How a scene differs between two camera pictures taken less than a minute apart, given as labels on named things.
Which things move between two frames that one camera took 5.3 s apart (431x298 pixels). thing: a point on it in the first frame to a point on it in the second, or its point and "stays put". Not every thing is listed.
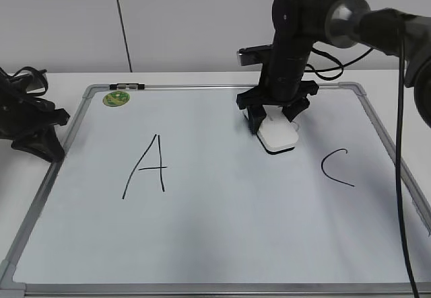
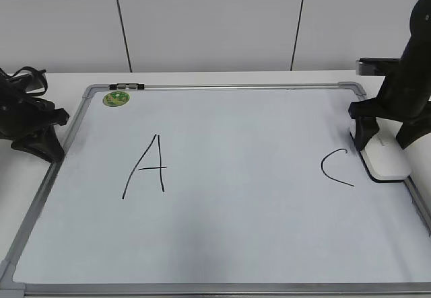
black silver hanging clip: (126, 86) stays put
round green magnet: (116, 99) stays put
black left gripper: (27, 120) stays put
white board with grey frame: (164, 192) stays put
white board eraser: (277, 134) to (384, 158)
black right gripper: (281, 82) to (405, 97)
